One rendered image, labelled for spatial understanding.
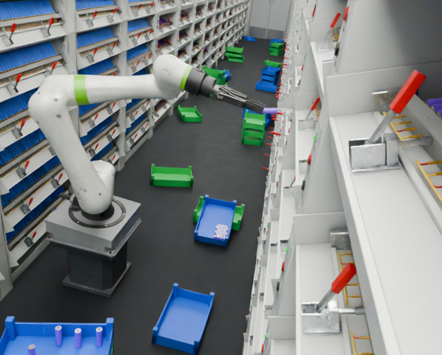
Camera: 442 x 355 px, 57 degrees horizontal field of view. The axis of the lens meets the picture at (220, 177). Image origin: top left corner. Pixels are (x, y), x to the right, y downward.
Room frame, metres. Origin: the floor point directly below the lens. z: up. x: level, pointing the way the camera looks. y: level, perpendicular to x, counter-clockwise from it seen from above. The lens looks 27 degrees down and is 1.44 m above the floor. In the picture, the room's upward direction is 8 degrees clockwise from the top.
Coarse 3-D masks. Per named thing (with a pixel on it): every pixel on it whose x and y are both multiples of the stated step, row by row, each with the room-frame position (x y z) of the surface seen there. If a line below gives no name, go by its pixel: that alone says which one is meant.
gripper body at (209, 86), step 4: (208, 76) 1.47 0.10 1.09; (204, 80) 1.45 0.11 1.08; (208, 80) 1.45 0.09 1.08; (212, 80) 1.46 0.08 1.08; (204, 84) 1.44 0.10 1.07; (208, 84) 1.44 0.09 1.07; (212, 84) 1.45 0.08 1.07; (204, 88) 1.44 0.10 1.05; (208, 88) 1.44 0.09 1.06; (212, 88) 1.44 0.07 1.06; (216, 88) 1.46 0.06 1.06; (200, 92) 1.45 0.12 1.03; (204, 92) 1.44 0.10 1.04; (208, 92) 1.44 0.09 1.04; (212, 92) 1.44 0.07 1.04; (216, 92) 1.43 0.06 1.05; (220, 92) 1.44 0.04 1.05; (224, 92) 1.45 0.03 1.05; (208, 96) 1.45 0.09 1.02
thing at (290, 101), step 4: (288, 100) 1.89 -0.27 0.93; (292, 100) 1.89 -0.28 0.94; (288, 104) 1.89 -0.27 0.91; (292, 104) 1.89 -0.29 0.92; (288, 108) 1.89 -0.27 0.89; (292, 108) 1.88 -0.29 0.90; (288, 112) 1.83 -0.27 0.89; (292, 112) 1.82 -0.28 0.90; (288, 124) 1.66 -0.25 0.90; (284, 144) 1.29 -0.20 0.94; (284, 148) 1.29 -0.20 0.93; (284, 152) 1.29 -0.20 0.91
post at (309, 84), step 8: (320, 0) 1.20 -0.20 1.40; (328, 0) 1.20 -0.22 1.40; (336, 0) 1.19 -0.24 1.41; (344, 0) 1.19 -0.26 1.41; (320, 8) 1.20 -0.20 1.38; (328, 8) 1.20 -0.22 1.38; (336, 8) 1.19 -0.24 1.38; (344, 8) 1.19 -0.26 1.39; (320, 16) 1.20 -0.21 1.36; (328, 16) 1.20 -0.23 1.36; (312, 64) 1.20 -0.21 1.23; (304, 72) 1.20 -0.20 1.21; (312, 72) 1.20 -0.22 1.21; (304, 80) 1.20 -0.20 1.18; (312, 80) 1.20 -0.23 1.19; (304, 88) 1.20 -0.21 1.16; (312, 88) 1.20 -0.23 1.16; (288, 144) 1.20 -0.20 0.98; (288, 152) 1.20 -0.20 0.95; (280, 184) 1.20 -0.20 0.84; (280, 192) 1.20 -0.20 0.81; (280, 200) 1.20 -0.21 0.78; (256, 288) 1.22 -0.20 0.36; (248, 328) 1.20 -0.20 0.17
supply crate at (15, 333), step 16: (112, 320) 0.86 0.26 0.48; (16, 336) 0.82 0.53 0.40; (32, 336) 0.83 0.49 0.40; (48, 336) 0.84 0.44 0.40; (64, 336) 0.85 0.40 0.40; (112, 336) 0.84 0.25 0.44; (0, 352) 0.75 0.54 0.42; (16, 352) 0.77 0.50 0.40; (48, 352) 0.78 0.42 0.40; (64, 352) 0.79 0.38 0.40; (80, 352) 0.80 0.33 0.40; (96, 352) 0.81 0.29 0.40
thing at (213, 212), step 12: (204, 204) 2.22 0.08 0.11; (216, 204) 2.24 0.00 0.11; (228, 204) 2.23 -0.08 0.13; (204, 216) 2.14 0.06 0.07; (216, 216) 2.15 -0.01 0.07; (228, 216) 2.16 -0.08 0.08; (204, 228) 2.06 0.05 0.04; (228, 228) 2.08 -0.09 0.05; (204, 240) 1.96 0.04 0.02; (216, 240) 1.95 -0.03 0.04
